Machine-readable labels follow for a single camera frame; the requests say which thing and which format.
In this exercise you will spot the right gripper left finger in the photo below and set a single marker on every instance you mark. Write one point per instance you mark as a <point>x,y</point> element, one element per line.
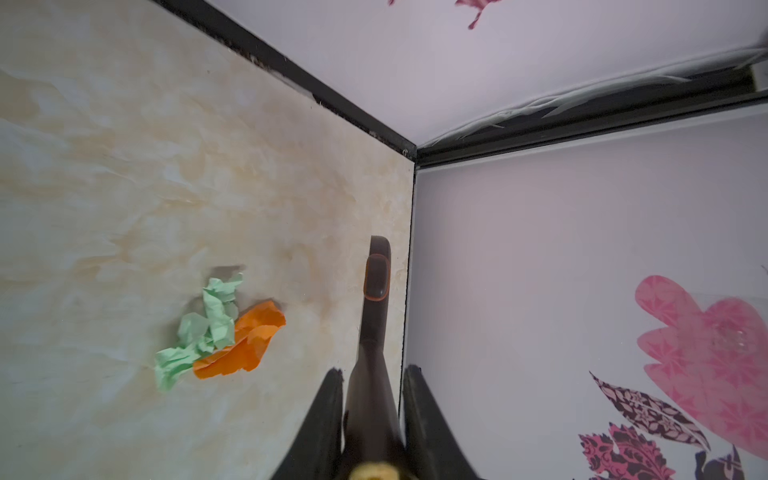
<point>316,449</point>

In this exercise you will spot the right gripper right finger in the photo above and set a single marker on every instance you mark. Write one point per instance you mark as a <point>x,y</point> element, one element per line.
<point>431,448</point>

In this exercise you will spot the dark brown hand broom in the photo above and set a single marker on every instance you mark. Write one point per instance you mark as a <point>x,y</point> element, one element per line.
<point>372,436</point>

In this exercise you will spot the green orange scrap back right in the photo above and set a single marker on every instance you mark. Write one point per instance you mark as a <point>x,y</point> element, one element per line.
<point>221,340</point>

